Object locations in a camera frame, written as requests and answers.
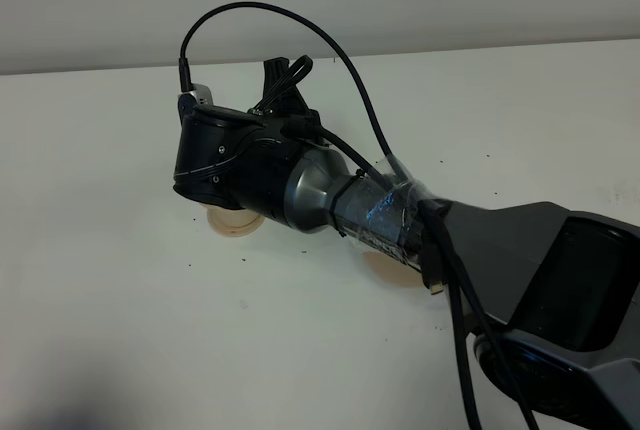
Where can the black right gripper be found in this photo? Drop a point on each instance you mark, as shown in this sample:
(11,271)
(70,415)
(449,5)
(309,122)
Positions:
(237,160)

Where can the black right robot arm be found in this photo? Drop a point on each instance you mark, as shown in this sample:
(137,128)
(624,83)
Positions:
(545,299)

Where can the large beige teapot saucer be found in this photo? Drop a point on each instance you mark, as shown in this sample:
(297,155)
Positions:
(391,272)

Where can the near beige cup saucer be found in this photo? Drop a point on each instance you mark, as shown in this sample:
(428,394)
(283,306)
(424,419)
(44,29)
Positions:
(233,223)

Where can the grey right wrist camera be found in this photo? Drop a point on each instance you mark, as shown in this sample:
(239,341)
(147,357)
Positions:
(198,95)

